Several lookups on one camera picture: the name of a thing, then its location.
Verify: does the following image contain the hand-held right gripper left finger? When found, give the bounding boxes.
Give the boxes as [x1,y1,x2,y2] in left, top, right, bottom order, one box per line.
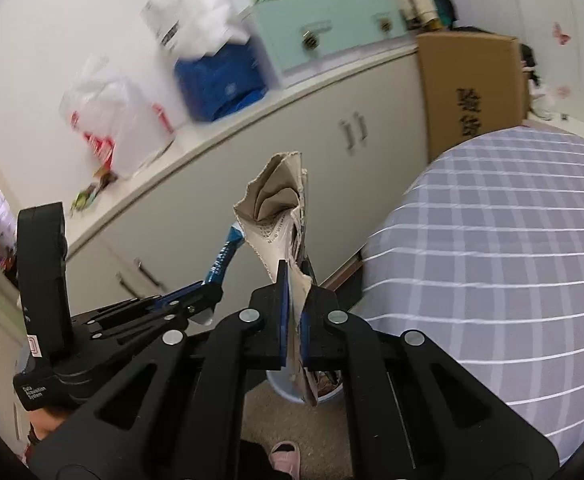
[28,259,294,480]

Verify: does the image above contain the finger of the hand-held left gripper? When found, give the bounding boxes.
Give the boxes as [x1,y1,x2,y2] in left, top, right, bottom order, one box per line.
[89,302,218,348]
[92,281,225,323]

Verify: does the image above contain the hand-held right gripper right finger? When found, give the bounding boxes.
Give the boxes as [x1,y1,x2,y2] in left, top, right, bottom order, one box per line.
[299,286,561,480]

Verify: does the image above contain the torn blue white bag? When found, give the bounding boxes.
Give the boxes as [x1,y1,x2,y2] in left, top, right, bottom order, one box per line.
[203,224,246,287]

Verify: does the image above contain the light blue trash bin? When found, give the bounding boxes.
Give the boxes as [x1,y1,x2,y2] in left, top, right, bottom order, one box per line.
[266,369,346,407]

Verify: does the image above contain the brown paper bag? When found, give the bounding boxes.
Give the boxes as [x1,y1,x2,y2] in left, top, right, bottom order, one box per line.
[233,151,321,407]

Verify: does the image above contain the person's left hand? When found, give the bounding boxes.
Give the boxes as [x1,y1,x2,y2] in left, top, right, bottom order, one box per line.
[27,406,75,443]

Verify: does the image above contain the small colourful packets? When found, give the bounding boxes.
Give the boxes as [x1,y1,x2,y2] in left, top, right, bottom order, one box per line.
[69,166,119,212]

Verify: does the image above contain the white cabinet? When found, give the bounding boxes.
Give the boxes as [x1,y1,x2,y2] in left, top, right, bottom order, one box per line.
[19,42,430,341]

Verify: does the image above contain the pink slipper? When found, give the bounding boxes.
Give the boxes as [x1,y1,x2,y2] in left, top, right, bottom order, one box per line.
[269,440,302,479]

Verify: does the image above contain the white red plastic bag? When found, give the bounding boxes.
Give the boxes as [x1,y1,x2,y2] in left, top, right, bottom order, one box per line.
[58,54,179,180]

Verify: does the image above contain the blue shopping bag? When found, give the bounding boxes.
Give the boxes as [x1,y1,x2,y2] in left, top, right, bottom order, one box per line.
[173,41,269,122]

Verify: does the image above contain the cardboard box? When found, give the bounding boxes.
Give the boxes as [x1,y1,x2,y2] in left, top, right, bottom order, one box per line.
[416,31,529,162]

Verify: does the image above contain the mint green drawer unit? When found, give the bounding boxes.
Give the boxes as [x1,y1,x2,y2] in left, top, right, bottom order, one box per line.
[244,0,409,80]

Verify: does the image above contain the black clothing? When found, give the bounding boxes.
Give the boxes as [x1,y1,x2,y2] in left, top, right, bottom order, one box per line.
[519,44,542,87]

